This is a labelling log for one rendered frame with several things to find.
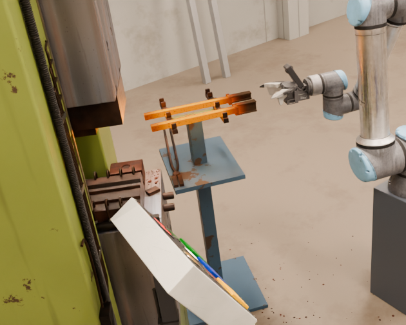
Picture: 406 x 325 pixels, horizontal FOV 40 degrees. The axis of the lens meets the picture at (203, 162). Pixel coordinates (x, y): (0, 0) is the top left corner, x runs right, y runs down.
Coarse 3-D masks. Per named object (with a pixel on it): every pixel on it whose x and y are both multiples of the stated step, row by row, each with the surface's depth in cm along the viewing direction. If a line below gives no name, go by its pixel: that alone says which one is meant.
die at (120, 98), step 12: (120, 84) 171; (120, 96) 167; (72, 108) 161; (84, 108) 161; (96, 108) 162; (108, 108) 162; (120, 108) 163; (72, 120) 163; (84, 120) 163; (96, 120) 163; (108, 120) 164; (120, 120) 164
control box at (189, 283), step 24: (120, 216) 139; (144, 216) 134; (144, 240) 128; (168, 240) 124; (168, 264) 119; (192, 264) 115; (168, 288) 115; (192, 288) 117; (216, 288) 120; (192, 312) 120; (216, 312) 123; (240, 312) 127
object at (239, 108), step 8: (232, 104) 225; (240, 104) 223; (248, 104) 224; (208, 112) 223; (216, 112) 222; (232, 112) 223; (240, 112) 225; (248, 112) 225; (176, 120) 220; (184, 120) 219; (192, 120) 220; (200, 120) 221; (152, 128) 217; (160, 128) 218
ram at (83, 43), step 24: (48, 0) 141; (72, 0) 142; (96, 0) 146; (48, 24) 144; (72, 24) 144; (96, 24) 145; (72, 48) 148; (96, 48) 148; (72, 72) 151; (96, 72) 151; (120, 72) 176; (72, 96) 154; (96, 96) 154
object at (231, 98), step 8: (232, 96) 233; (240, 96) 235; (248, 96) 236; (184, 104) 233; (192, 104) 232; (200, 104) 231; (208, 104) 232; (152, 112) 230; (160, 112) 229; (176, 112) 230
